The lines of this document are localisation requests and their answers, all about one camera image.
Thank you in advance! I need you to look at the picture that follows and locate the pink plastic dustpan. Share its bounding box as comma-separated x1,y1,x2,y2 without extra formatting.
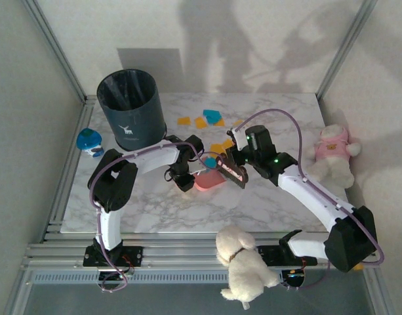
192,154,226,192

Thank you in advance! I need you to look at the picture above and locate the plush bear pink shirt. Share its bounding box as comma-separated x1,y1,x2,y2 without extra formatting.
307,123,363,188

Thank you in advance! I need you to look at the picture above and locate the dark blue trash bin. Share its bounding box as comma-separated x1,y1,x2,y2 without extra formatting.
96,68,168,152

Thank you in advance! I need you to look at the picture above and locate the blue white toy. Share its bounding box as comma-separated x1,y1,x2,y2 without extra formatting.
76,128,106,158

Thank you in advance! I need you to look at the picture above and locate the white plush dog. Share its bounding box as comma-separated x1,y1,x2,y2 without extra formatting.
215,225,282,310

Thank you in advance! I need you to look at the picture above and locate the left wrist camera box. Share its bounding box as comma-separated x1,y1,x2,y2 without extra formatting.
190,159,207,175

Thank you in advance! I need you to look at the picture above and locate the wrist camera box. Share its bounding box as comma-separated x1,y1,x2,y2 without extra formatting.
190,159,207,175
231,127,247,146

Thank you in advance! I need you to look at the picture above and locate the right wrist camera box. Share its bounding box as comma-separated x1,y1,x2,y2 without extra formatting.
231,127,247,146

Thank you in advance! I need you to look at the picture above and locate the purple cable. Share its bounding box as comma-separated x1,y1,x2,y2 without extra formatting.
231,108,385,291
88,139,205,293

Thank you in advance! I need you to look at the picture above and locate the aluminium frame rail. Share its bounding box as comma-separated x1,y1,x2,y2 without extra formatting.
22,232,380,272

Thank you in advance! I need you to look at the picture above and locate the aluminium side rail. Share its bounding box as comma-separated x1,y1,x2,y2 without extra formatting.
41,94,97,243

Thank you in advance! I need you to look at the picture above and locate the grey slotted cable duct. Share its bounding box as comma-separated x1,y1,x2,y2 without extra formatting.
31,271,233,285

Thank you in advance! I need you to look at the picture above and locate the aluminium frame post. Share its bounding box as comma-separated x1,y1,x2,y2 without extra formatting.
315,0,378,101
22,0,89,104

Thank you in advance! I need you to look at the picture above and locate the aluminium frame leg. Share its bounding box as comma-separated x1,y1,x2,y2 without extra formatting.
3,267,36,315
363,267,397,315

